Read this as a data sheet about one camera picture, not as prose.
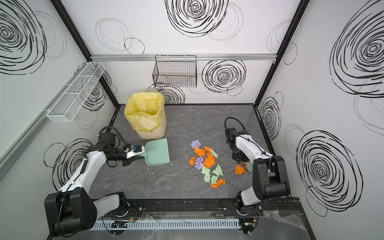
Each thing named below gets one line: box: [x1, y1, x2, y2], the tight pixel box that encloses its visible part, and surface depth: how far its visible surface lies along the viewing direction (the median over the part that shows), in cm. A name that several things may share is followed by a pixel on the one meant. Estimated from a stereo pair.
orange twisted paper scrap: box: [189, 156, 197, 166], surface depth 91 cm
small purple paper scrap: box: [194, 155, 206, 170], surface depth 91 cm
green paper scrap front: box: [210, 175, 218, 185], surface depth 84 cm
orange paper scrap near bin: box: [203, 151, 216, 169], surface depth 91 cm
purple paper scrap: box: [191, 139, 202, 150], surface depth 98 cm
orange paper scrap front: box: [210, 178, 226, 188], surface depth 83 cm
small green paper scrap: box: [201, 166, 211, 183], surface depth 86 cm
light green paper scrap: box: [210, 148, 219, 160], surface depth 94 cm
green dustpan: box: [136, 138, 170, 166], surface depth 83 cm
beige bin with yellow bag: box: [124, 91, 168, 140], surface depth 90 cm
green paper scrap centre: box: [212, 163, 224, 177], surface depth 86 cm
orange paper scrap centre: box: [194, 147, 206, 157], surface depth 95 cm
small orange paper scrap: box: [234, 164, 246, 175], surface depth 88 cm
